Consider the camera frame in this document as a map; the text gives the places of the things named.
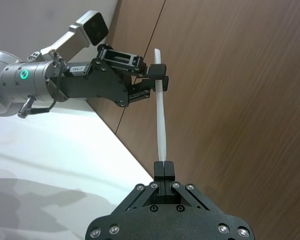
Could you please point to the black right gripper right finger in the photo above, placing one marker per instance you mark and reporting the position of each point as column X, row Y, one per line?
column 169, row 172

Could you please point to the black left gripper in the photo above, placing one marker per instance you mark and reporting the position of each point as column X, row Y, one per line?
column 95, row 83

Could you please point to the white flexible strip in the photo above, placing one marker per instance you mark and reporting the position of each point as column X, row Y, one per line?
column 161, row 120

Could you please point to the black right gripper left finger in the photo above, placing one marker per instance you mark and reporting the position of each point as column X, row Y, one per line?
column 159, row 172

